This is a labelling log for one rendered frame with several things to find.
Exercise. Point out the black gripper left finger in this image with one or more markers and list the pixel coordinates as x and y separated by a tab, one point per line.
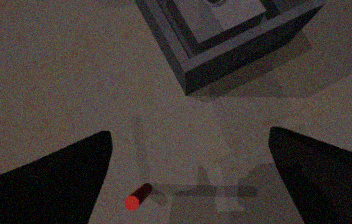
60	188

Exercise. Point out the dark red peg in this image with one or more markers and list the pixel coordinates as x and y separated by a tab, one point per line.
134	200

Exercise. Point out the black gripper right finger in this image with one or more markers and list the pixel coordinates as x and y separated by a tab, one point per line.
318	176

